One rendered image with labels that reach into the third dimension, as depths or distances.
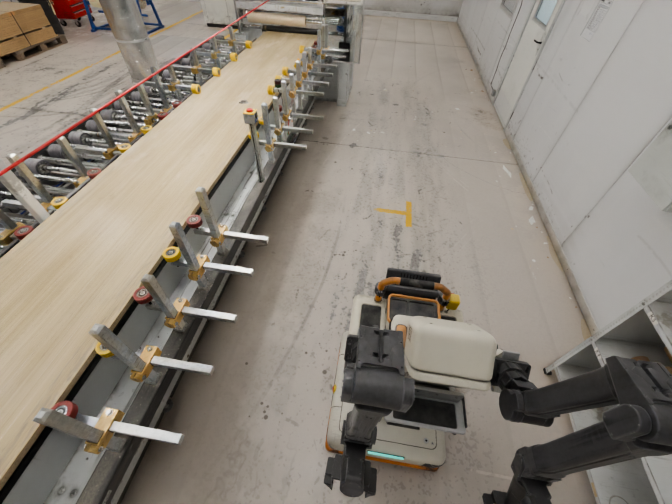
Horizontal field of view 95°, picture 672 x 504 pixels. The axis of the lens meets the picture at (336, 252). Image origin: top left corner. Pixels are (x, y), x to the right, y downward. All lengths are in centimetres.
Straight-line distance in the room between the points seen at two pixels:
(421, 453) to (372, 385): 142
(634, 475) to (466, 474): 86
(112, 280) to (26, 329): 34
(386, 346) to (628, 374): 38
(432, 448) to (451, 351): 111
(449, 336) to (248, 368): 167
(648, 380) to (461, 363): 35
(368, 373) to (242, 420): 174
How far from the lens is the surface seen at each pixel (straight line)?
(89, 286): 181
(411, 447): 189
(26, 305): 190
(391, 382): 51
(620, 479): 252
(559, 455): 89
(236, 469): 216
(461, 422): 116
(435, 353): 85
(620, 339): 242
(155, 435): 140
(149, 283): 141
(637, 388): 69
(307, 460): 212
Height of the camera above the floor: 210
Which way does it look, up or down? 48 degrees down
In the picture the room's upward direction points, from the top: 3 degrees clockwise
